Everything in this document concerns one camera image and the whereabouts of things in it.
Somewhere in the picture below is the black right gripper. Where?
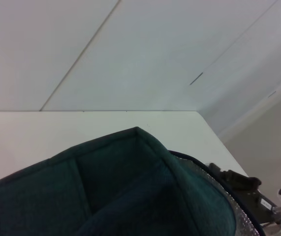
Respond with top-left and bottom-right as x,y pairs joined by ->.
205,161 -> 279,225

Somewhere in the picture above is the dark teal insulated lunch bag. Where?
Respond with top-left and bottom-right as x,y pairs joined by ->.
0,126 -> 265,236

